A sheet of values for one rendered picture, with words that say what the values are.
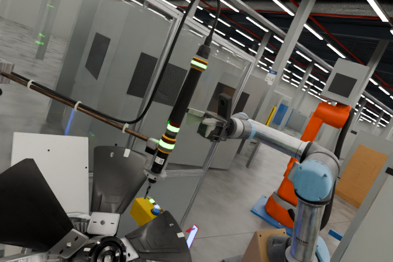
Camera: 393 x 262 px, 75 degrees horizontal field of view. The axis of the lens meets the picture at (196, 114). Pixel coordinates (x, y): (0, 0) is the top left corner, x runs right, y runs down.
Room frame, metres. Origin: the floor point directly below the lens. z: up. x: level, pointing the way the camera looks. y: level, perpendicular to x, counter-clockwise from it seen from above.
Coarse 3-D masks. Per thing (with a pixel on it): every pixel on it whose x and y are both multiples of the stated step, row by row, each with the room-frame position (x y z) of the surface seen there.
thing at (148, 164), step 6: (150, 138) 0.73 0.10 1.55; (150, 144) 0.71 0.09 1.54; (156, 144) 0.71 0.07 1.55; (150, 150) 0.71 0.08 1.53; (156, 150) 0.72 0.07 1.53; (150, 156) 0.71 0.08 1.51; (150, 162) 0.71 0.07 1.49; (144, 168) 0.71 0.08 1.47; (150, 168) 0.73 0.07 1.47; (150, 174) 0.69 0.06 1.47; (156, 174) 0.70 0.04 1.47; (162, 174) 0.72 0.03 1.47; (156, 180) 0.69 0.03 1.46; (162, 180) 0.71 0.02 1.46
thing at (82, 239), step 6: (72, 234) 0.61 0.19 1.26; (78, 234) 0.62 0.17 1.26; (60, 240) 0.61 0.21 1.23; (66, 240) 0.61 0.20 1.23; (72, 240) 0.62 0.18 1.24; (78, 240) 0.62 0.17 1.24; (84, 240) 0.63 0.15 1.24; (54, 246) 0.60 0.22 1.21; (60, 246) 0.61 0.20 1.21; (72, 246) 0.62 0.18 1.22; (78, 246) 0.63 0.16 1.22; (54, 252) 0.61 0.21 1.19; (66, 252) 0.62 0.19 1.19; (72, 252) 0.62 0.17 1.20
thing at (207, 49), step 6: (210, 36) 0.72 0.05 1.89; (204, 42) 0.72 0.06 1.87; (210, 42) 0.72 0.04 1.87; (204, 48) 0.71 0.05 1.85; (210, 48) 0.72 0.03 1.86; (198, 54) 0.71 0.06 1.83; (204, 54) 0.71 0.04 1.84; (156, 156) 0.71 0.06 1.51; (162, 156) 0.71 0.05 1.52; (156, 162) 0.71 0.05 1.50; (162, 162) 0.71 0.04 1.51; (156, 168) 0.71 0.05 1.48; (162, 168) 0.72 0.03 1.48; (150, 180) 0.71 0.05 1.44
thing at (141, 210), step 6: (138, 198) 1.21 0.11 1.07; (138, 204) 1.18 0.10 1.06; (144, 204) 1.19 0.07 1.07; (150, 204) 1.21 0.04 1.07; (132, 210) 1.19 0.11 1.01; (138, 210) 1.17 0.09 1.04; (144, 210) 1.14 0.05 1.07; (150, 210) 1.16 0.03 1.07; (132, 216) 1.18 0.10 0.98; (138, 216) 1.16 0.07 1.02; (144, 216) 1.13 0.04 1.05; (150, 216) 1.11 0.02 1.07; (138, 222) 1.15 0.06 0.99; (144, 222) 1.12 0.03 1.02
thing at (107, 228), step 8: (96, 216) 0.72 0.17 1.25; (104, 216) 0.72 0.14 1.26; (112, 216) 0.72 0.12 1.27; (96, 224) 0.70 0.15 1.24; (104, 224) 0.71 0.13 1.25; (112, 224) 0.71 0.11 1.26; (88, 232) 0.69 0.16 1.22; (96, 232) 0.69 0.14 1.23; (104, 232) 0.69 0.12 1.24; (112, 232) 0.69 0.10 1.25
